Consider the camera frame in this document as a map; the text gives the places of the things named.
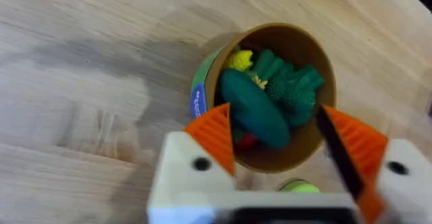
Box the light green toy vegetable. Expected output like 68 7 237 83
277 179 321 194

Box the brown tub of toy vegetables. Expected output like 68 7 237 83
190 22 338 174

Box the left gripper white and orange right finger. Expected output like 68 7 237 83
314 104 432 224

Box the left gripper white and orange left finger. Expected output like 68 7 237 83
146 103 237 224

